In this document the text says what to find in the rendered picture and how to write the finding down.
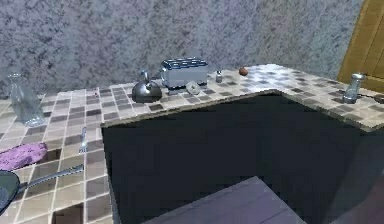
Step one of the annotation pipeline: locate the tiled kitchen counter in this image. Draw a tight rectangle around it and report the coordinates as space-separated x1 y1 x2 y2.
0 63 384 224

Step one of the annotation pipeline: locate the grey round disc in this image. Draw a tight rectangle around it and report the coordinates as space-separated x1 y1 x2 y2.
185 80 202 96

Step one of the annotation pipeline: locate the silver toaster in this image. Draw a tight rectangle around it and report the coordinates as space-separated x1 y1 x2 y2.
159 57 210 91

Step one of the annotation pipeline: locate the dark metal kettle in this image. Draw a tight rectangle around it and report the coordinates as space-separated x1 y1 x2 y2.
131 69 163 104

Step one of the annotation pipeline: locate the silver fork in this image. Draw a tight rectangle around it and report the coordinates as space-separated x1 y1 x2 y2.
78 126 89 155

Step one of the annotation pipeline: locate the glass pepper shaker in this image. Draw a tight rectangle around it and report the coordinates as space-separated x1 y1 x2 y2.
342 72 367 104

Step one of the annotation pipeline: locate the clear glass bottle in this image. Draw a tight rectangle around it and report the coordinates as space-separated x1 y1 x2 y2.
7 72 46 128

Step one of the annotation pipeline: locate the purple cloth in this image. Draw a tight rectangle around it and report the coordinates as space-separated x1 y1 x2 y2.
0 142 49 172

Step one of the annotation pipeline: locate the wooden door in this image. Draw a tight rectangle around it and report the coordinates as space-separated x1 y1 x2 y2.
337 0 384 94

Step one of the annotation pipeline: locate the dark frying pan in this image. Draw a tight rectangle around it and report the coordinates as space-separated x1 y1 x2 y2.
0 163 85 215

